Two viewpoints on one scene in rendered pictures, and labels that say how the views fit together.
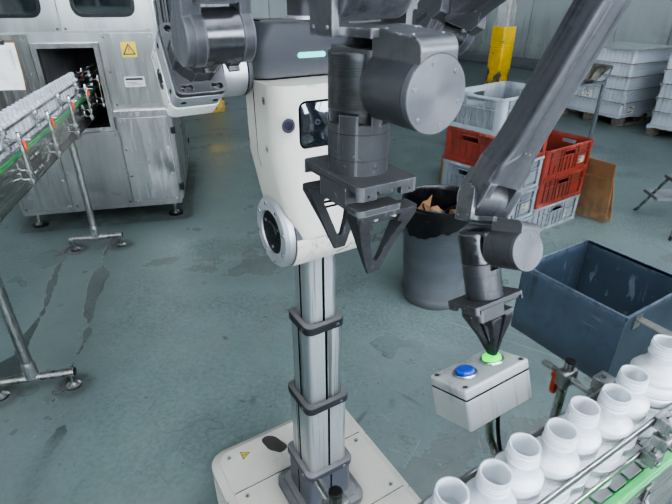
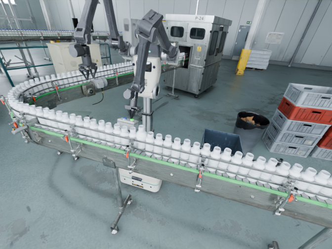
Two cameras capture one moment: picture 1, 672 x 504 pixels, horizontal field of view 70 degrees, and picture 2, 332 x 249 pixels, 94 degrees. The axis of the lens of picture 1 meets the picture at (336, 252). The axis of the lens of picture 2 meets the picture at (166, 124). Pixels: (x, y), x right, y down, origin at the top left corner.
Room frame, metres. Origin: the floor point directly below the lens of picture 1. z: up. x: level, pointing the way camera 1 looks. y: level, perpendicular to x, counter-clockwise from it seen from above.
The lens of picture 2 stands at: (0.10, -1.14, 1.73)
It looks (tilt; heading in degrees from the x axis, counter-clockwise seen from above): 33 degrees down; 45
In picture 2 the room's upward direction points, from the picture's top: 4 degrees clockwise
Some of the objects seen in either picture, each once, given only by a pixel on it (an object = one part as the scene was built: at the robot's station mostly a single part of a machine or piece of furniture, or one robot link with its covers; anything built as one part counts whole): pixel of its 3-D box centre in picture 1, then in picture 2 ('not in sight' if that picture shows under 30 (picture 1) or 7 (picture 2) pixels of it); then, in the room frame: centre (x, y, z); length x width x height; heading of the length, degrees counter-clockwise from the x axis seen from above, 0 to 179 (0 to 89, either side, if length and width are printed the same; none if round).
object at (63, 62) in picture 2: not in sight; (79, 66); (1.43, 3.92, 0.59); 1.10 x 0.62 x 1.18; 14
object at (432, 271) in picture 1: (437, 248); (246, 134); (2.50, -0.60, 0.32); 0.45 x 0.45 x 0.64
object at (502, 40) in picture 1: (500, 56); not in sight; (10.51, -3.34, 0.55); 0.40 x 0.40 x 1.10; 32
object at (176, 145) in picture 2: not in sight; (176, 149); (0.66, -0.68, 1.08); 0.06 x 0.06 x 0.17
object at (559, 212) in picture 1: (533, 206); (327, 148); (3.65, -1.62, 0.11); 0.61 x 0.41 x 0.22; 124
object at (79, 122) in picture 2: not in sight; (81, 126); (0.30, -0.08, 1.08); 0.06 x 0.06 x 0.17
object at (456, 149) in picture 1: (497, 140); (306, 109); (3.21, -1.08, 0.78); 0.61 x 0.41 x 0.22; 128
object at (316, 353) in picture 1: (317, 374); (147, 126); (0.98, 0.05, 0.74); 0.11 x 0.11 x 0.40; 32
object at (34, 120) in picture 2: not in sight; (32, 134); (0.01, 0.23, 0.96); 0.23 x 0.10 x 0.27; 32
